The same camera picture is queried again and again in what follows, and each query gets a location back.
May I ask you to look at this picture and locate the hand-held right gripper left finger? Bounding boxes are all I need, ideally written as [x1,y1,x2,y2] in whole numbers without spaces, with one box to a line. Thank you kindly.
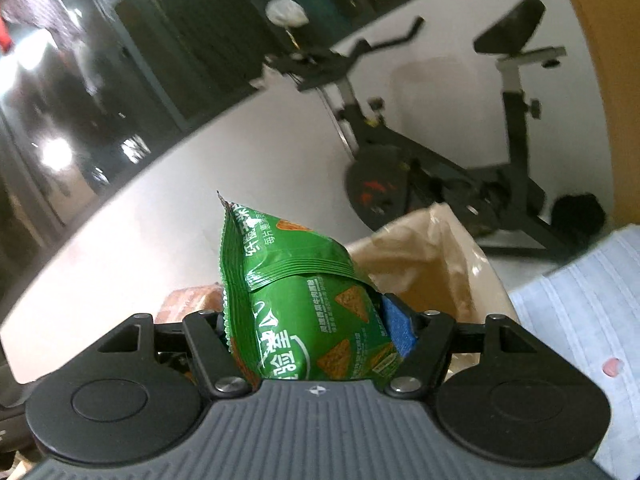
[86,310,252,402]

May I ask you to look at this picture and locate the beige hanging towel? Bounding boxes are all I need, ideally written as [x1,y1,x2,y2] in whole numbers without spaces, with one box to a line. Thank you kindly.
[0,0,87,52]

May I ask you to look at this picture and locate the white plastic bag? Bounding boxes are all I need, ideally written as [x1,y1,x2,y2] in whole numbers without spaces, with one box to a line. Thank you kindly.
[265,0,309,29]

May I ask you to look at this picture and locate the yellow wooden door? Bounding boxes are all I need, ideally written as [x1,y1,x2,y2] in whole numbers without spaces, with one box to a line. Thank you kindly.
[550,0,640,233]

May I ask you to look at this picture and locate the dark round object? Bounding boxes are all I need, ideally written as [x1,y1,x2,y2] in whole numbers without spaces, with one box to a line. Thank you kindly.
[550,194,607,242]

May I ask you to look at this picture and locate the green snack packet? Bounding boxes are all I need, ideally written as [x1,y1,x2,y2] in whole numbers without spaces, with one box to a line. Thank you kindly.
[216,191,404,392]

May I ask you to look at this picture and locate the reddish brown object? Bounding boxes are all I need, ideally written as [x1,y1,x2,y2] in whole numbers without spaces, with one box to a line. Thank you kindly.
[155,285,224,327]

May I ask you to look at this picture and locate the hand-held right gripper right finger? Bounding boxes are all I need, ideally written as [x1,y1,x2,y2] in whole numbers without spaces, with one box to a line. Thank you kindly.
[379,295,543,402]

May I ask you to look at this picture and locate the dark framed window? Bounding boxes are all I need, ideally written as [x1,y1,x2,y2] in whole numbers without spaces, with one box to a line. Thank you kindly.
[0,0,469,233]

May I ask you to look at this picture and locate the plaid tablecloth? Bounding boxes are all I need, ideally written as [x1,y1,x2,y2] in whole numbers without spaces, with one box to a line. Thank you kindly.
[507,225,640,480]

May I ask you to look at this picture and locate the black exercise bike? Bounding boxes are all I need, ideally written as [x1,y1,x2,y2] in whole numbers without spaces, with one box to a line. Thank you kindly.
[262,0,569,262]

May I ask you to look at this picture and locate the cardboard box with plastic liner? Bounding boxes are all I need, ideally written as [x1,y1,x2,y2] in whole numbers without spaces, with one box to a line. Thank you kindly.
[345,203,512,378]

